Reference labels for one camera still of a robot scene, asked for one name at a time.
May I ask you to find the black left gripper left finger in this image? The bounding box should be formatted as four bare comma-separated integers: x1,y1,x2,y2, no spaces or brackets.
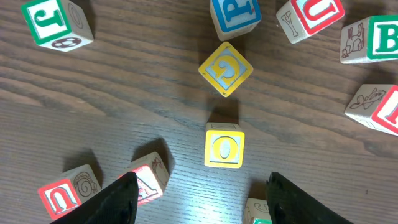
51,172,139,224

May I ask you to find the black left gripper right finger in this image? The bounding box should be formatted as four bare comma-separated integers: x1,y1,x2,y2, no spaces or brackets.
266,172,352,224

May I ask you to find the green R block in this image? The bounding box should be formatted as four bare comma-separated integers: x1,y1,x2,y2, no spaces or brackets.
243,198,272,224

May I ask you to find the yellow O block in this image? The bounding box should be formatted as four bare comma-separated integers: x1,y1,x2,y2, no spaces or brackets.
204,122,245,169

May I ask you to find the red A block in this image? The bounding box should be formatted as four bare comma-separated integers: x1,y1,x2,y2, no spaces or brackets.
119,152,170,206

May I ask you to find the red U block lower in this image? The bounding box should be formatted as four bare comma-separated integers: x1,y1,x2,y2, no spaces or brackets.
37,164,101,220

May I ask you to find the red u block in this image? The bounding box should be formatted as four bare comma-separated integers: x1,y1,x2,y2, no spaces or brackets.
276,0,345,44
37,164,101,220

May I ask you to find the red I block lower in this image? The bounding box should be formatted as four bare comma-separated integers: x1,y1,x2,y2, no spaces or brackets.
345,84,397,136

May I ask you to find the yellow G block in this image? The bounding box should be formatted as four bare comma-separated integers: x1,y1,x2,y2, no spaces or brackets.
198,42,254,97

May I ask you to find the green B block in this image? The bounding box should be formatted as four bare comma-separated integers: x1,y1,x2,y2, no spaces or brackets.
340,15,397,64

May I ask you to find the red U block upper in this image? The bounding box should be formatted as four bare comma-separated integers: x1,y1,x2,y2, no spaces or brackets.
276,0,345,44

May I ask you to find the green J block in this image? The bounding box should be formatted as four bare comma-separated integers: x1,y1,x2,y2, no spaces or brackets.
21,0,94,52

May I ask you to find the blue P block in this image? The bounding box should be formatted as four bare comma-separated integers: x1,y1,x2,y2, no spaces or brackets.
210,0,262,41

